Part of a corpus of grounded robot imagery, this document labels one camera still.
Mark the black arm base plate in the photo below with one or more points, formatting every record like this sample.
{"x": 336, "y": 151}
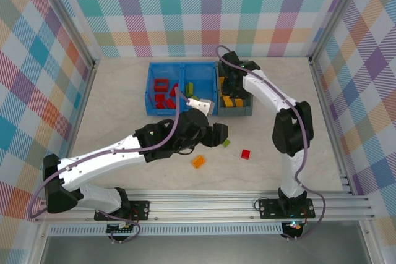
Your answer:
{"x": 270, "y": 210}
{"x": 139, "y": 210}

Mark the green lego brick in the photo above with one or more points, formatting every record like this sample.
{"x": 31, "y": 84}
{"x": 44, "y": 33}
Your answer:
{"x": 189, "y": 93}
{"x": 226, "y": 143}
{"x": 189, "y": 86}

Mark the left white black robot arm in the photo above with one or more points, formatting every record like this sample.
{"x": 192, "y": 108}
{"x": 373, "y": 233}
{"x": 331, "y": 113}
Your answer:
{"x": 102, "y": 159}

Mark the blue divided plastic bin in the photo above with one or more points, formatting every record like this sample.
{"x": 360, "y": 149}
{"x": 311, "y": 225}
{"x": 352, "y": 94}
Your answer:
{"x": 198, "y": 75}

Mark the aluminium mounting rail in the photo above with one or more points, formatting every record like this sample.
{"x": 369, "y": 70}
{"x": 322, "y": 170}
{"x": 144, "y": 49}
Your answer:
{"x": 201, "y": 208}

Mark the aluminium side rail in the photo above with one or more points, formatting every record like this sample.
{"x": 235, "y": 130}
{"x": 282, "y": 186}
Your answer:
{"x": 325, "y": 103}
{"x": 83, "y": 103}

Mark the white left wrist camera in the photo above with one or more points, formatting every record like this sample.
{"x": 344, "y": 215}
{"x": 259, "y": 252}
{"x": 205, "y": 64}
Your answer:
{"x": 201, "y": 105}

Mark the aluminium frame post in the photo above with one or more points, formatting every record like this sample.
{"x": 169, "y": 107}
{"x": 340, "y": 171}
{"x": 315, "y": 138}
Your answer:
{"x": 69, "y": 18}
{"x": 336, "y": 13}

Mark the orange lego brick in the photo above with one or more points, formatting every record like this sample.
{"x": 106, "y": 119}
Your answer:
{"x": 199, "y": 162}
{"x": 227, "y": 102}
{"x": 239, "y": 102}

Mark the grey plastic bin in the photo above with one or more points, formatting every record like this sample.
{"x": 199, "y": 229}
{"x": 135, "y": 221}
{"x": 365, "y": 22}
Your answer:
{"x": 235, "y": 111}

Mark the small red lego brick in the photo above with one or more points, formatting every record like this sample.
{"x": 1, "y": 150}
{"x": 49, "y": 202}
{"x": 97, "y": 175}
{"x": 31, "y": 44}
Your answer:
{"x": 159, "y": 97}
{"x": 246, "y": 154}

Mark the red lego window frame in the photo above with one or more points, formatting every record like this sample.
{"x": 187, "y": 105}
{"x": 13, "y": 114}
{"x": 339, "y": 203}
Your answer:
{"x": 155, "y": 84}

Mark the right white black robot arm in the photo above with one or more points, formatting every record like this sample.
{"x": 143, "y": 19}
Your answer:
{"x": 292, "y": 131}

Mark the small black circuit board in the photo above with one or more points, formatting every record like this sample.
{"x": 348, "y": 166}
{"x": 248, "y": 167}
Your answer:
{"x": 120, "y": 230}
{"x": 294, "y": 227}

